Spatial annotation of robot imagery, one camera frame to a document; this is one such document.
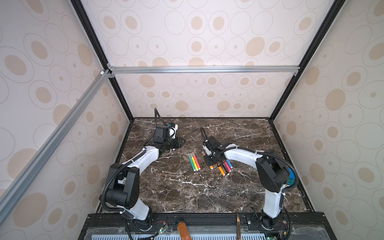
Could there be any horizontal aluminium rail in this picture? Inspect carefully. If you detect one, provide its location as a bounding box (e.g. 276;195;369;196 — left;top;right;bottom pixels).
110;65;300;75

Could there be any green marker pen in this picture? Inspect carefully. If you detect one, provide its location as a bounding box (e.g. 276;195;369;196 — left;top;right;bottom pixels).
187;154;195;172

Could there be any black white-capped marker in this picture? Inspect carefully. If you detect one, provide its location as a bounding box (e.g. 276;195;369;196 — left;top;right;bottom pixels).
222;163;229;175

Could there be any yellow marker pen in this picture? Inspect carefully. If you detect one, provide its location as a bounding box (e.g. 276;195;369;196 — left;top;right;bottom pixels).
190;154;199;171

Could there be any blue-lidded plastic cup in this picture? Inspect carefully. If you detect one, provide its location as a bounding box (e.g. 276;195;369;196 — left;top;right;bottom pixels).
287;168;296;186

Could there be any orange-brown handle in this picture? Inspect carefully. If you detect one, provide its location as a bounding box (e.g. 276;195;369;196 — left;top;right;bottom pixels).
177;221;192;240

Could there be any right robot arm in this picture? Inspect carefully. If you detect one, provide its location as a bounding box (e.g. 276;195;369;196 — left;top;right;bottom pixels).
203;136;299;220

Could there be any diagonal aluminium rail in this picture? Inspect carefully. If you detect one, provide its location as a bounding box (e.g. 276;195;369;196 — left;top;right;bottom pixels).
1;69;111;224

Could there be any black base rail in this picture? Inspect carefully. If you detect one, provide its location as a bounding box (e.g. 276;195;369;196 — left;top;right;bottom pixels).
78;212;336;240

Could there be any brown thin stick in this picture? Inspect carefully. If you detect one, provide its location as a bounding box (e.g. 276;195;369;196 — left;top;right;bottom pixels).
236;213;242;240

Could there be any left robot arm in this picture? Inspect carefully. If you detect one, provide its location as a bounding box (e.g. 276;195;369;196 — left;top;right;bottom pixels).
100;137;186;221

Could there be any pink marker pen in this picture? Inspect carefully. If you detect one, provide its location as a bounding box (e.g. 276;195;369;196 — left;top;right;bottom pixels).
192;153;201;170

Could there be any red-pink marker pen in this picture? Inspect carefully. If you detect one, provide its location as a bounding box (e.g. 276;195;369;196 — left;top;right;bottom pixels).
224;162;232;174

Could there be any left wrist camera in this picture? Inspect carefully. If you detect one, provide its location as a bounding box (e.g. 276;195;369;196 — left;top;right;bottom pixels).
154;123;178;143

